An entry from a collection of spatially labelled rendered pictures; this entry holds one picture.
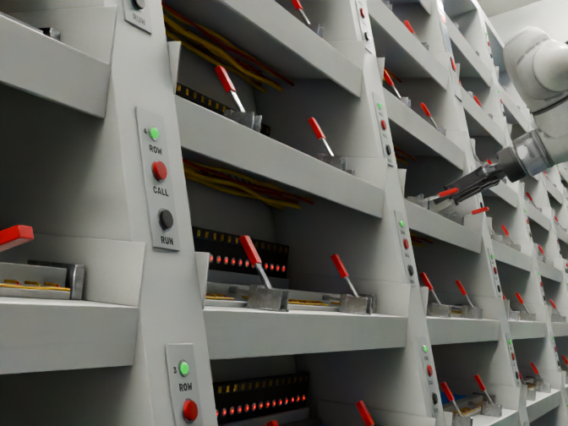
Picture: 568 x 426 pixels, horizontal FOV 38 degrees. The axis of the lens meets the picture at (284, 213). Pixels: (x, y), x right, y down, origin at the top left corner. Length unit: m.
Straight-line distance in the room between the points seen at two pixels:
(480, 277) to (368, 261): 0.70
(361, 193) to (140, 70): 0.56
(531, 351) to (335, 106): 1.47
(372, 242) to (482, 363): 0.73
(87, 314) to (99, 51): 0.23
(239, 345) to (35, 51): 0.34
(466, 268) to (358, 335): 0.92
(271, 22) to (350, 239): 0.41
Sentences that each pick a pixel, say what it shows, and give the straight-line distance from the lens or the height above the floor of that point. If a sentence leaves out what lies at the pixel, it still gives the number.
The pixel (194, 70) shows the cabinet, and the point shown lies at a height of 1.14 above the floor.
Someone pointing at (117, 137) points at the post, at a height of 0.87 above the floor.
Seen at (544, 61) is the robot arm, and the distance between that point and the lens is 1.77.
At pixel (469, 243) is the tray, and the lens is 1.88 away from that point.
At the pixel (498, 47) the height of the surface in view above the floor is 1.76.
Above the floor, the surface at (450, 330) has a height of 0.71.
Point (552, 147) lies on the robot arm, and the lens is 1.83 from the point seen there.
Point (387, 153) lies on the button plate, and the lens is 1.38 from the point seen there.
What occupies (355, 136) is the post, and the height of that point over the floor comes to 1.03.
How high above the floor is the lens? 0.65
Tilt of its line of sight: 12 degrees up
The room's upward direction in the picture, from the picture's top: 9 degrees counter-clockwise
